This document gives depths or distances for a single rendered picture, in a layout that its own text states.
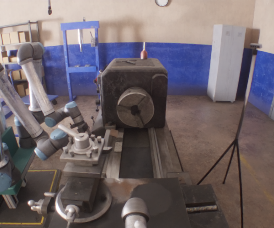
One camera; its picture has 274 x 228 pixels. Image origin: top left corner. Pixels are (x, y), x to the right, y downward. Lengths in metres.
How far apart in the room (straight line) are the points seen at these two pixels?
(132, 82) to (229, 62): 3.54
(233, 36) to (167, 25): 1.54
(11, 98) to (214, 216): 1.18
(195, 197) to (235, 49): 4.09
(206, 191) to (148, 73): 0.89
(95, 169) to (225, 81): 4.27
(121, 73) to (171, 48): 3.44
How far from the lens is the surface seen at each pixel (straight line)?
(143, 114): 1.29
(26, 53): 1.51
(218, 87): 4.75
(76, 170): 0.84
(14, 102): 1.16
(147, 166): 1.35
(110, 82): 1.44
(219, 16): 5.12
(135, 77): 1.41
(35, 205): 1.00
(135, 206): 0.59
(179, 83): 4.97
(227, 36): 4.62
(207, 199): 0.99
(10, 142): 1.70
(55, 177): 1.99
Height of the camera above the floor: 1.60
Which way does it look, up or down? 25 degrees down
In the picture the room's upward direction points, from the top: straight up
